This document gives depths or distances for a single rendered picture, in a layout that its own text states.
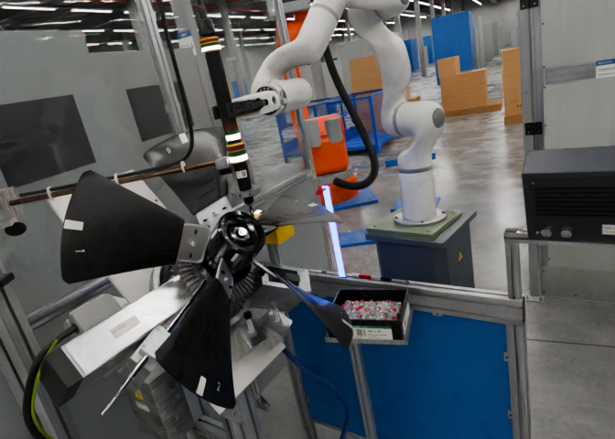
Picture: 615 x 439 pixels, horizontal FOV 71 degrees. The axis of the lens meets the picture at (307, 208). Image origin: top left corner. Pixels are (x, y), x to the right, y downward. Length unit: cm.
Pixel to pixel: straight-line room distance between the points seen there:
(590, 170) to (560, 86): 151
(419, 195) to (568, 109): 121
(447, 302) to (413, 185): 44
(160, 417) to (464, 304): 90
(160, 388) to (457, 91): 941
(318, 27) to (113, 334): 92
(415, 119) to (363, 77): 763
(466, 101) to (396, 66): 872
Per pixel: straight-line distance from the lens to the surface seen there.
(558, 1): 254
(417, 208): 158
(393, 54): 147
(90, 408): 178
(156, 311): 102
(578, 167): 109
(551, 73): 256
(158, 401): 135
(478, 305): 133
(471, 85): 1015
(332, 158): 494
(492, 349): 143
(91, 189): 97
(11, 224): 129
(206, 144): 118
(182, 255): 101
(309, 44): 126
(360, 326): 123
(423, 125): 147
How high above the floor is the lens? 154
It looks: 17 degrees down
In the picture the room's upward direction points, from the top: 12 degrees counter-clockwise
